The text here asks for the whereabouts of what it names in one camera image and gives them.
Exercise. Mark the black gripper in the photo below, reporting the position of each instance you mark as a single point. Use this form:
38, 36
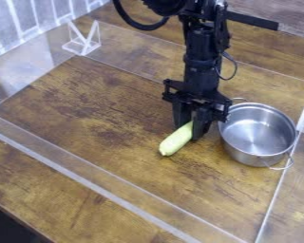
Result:
186, 101

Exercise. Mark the green handled metal spoon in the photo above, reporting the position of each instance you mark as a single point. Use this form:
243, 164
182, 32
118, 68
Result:
177, 140

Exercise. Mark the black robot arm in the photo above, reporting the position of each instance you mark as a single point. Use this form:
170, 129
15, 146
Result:
207, 39

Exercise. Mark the stainless steel pot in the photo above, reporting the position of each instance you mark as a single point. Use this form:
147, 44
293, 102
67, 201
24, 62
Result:
258, 135

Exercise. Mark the black bar on table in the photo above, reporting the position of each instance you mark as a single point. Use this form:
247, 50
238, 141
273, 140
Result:
253, 21

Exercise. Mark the clear acrylic triangle bracket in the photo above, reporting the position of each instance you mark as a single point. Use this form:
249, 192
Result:
82, 45

